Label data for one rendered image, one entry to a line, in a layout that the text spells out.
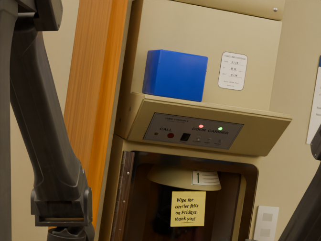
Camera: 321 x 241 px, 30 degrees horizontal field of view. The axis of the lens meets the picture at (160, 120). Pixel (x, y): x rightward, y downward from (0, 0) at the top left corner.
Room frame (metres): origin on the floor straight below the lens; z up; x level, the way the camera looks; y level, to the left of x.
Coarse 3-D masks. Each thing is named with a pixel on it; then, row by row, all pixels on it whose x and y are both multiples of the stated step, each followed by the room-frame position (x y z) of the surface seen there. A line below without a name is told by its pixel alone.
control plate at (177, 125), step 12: (156, 120) 1.18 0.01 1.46; (168, 120) 1.19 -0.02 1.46; (180, 120) 1.19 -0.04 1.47; (192, 120) 1.19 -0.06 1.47; (204, 120) 1.20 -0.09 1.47; (216, 120) 1.20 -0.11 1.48; (168, 132) 1.22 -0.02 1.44; (180, 132) 1.22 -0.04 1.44; (192, 132) 1.22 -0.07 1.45; (204, 132) 1.23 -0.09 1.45; (216, 132) 1.23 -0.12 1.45; (228, 132) 1.23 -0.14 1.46; (192, 144) 1.25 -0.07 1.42; (204, 144) 1.26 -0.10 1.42; (216, 144) 1.26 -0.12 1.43; (228, 144) 1.26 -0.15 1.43
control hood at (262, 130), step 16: (144, 96) 1.14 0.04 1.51; (128, 112) 1.23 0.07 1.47; (144, 112) 1.16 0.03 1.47; (160, 112) 1.17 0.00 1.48; (176, 112) 1.17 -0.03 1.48; (192, 112) 1.18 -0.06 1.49; (208, 112) 1.18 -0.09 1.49; (224, 112) 1.19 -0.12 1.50; (240, 112) 1.20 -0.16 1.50; (256, 112) 1.20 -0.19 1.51; (272, 112) 1.22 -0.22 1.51; (128, 128) 1.21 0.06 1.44; (144, 128) 1.20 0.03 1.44; (256, 128) 1.23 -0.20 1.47; (272, 128) 1.24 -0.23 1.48; (176, 144) 1.25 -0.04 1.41; (240, 144) 1.27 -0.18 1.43; (256, 144) 1.27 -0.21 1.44; (272, 144) 1.28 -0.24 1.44
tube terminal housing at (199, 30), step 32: (160, 0) 1.26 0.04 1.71; (128, 32) 1.34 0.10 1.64; (160, 32) 1.26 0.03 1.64; (192, 32) 1.28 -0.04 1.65; (224, 32) 1.30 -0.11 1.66; (256, 32) 1.32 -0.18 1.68; (128, 64) 1.30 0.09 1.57; (256, 64) 1.32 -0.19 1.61; (128, 96) 1.25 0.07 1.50; (224, 96) 1.31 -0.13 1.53; (256, 96) 1.33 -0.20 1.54; (224, 160) 1.31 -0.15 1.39; (256, 160) 1.33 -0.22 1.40
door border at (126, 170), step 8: (128, 152) 1.24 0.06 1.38; (128, 160) 1.24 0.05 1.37; (120, 168) 1.24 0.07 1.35; (128, 168) 1.24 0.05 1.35; (128, 176) 1.24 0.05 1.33; (128, 184) 1.24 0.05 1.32; (120, 192) 1.24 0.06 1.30; (128, 192) 1.24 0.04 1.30; (120, 200) 1.24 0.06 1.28; (120, 208) 1.24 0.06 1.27; (120, 216) 1.24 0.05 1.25; (120, 224) 1.24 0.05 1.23; (120, 232) 1.24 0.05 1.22; (112, 240) 1.23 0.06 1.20; (120, 240) 1.24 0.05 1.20
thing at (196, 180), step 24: (144, 168) 1.25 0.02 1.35; (168, 168) 1.26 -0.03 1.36; (192, 168) 1.28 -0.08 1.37; (216, 168) 1.29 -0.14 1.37; (240, 168) 1.31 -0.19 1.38; (144, 192) 1.25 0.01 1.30; (168, 192) 1.27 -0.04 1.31; (216, 192) 1.30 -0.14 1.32; (240, 192) 1.31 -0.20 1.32; (144, 216) 1.25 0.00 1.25; (168, 216) 1.27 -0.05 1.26; (216, 216) 1.30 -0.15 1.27; (240, 216) 1.31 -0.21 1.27; (144, 240) 1.26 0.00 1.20; (168, 240) 1.27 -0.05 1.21; (192, 240) 1.28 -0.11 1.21; (216, 240) 1.30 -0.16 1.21; (240, 240) 1.32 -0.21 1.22
